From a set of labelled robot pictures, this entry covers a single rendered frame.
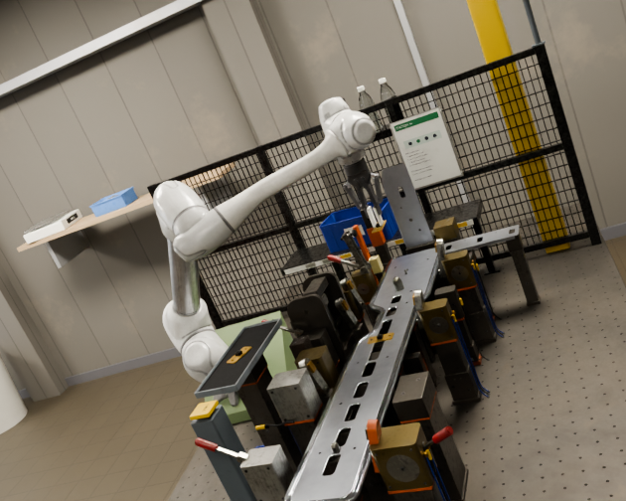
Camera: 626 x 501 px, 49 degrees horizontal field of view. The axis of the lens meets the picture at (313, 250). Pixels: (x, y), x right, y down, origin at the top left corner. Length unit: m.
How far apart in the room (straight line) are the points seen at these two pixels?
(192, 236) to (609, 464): 1.31
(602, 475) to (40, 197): 4.67
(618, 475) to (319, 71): 3.36
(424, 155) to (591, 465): 1.52
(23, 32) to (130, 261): 1.80
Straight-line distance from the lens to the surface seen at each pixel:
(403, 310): 2.27
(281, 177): 2.11
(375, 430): 1.56
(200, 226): 2.14
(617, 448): 1.96
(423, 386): 1.77
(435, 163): 2.96
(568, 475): 1.91
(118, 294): 5.70
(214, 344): 2.55
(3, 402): 6.17
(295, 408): 1.90
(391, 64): 4.53
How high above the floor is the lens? 1.92
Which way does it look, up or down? 16 degrees down
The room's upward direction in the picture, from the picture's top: 23 degrees counter-clockwise
